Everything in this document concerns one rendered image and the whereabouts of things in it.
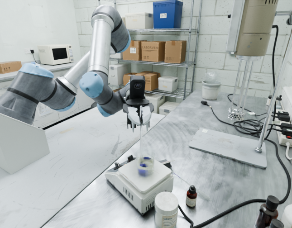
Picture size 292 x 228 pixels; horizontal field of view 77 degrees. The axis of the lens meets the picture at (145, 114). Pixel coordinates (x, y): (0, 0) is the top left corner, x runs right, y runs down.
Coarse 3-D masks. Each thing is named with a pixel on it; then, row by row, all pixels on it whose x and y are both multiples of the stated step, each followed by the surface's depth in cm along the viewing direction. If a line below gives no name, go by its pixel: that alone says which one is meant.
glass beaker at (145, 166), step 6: (138, 150) 52; (144, 150) 53; (150, 150) 53; (138, 156) 52; (144, 156) 48; (150, 156) 49; (138, 162) 50; (144, 162) 49; (150, 162) 49; (138, 168) 51; (144, 168) 50; (150, 168) 50; (138, 174) 52; (144, 174) 51; (150, 174) 51
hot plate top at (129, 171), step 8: (120, 168) 55; (128, 168) 55; (136, 168) 55; (160, 168) 55; (168, 168) 55; (128, 176) 52; (136, 176) 52; (152, 176) 52; (160, 176) 52; (136, 184) 49; (144, 184) 49; (152, 184) 49; (144, 192) 48
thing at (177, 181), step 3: (174, 171) 64; (177, 171) 64; (174, 174) 65; (177, 174) 64; (180, 174) 63; (174, 177) 64; (177, 177) 64; (174, 180) 62; (177, 180) 62; (180, 180) 60; (174, 183) 59; (177, 183) 60; (180, 183) 60
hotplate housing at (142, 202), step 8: (112, 176) 58; (120, 176) 55; (168, 176) 55; (112, 184) 60; (120, 184) 55; (128, 184) 52; (160, 184) 52; (168, 184) 54; (120, 192) 57; (128, 192) 52; (136, 192) 49; (152, 192) 50; (160, 192) 52; (128, 200) 54; (136, 200) 50; (144, 200) 48; (152, 200) 50; (136, 208) 51; (144, 208) 49
